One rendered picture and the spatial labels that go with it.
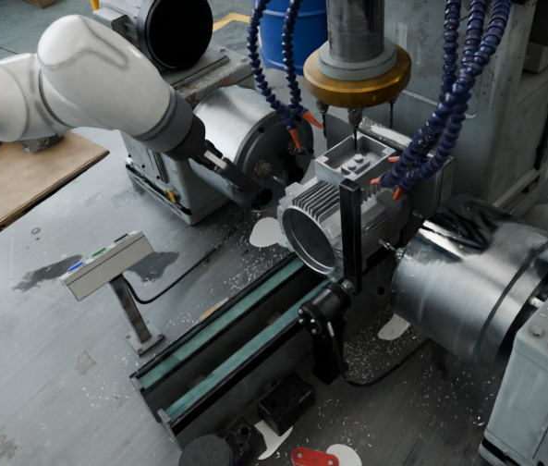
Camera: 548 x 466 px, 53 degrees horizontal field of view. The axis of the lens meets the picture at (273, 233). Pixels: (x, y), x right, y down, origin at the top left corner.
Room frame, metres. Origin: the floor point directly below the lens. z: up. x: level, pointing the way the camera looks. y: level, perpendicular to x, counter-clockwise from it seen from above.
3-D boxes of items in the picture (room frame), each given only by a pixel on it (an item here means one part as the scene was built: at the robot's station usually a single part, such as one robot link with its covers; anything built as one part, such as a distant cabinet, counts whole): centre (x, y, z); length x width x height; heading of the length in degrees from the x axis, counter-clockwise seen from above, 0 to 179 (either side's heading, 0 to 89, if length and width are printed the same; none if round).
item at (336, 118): (0.91, -0.28, 0.97); 0.30 x 0.11 x 0.34; 35
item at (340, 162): (0.84, -0.18, 1.11); 0.12 x 0.11 x 0.07; 124
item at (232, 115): (1.11, 0.05, 1.04); 0.37 x 0.25 x 0.25; 35
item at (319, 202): (0.82, -0.15, 1.02); 0.20 x 0.19 x 0.19; 124
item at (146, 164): (1.31, 0.19, 0.99); 0.35 x 0.31 x 0.37; 35
